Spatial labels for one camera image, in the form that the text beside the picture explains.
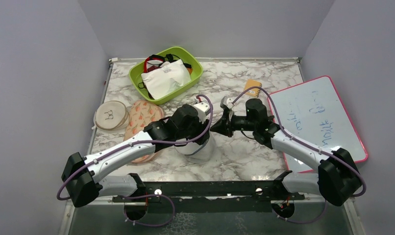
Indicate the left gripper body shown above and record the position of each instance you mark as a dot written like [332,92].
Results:
[196,129]

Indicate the white cloth bag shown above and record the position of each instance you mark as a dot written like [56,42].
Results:
[166,80]

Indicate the red black garment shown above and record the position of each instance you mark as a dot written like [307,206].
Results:
[154,62]

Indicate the floral peach laundry bag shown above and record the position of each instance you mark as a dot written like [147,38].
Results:
[140,115]

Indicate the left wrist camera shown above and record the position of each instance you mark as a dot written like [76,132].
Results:
[203,110]

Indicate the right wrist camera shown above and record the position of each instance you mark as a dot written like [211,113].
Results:
[226,103]

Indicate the pink framed whiteboard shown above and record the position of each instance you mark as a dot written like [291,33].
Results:
[314,111]

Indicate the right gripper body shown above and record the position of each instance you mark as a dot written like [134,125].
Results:
[235,124]

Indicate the white mesh laundry bag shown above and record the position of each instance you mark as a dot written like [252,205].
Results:
[198,153]

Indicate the round beige laundry bag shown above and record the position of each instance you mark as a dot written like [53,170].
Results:
[111,116]

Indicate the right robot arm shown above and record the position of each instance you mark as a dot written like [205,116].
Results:
[335,178]

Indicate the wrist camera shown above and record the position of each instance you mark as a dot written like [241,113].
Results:
[226,103]
[203,110]

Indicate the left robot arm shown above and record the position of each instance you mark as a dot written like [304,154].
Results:
[89,177]

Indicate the small orange notebook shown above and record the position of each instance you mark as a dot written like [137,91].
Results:
[252,88]

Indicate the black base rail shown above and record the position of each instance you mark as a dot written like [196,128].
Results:
[210,196]

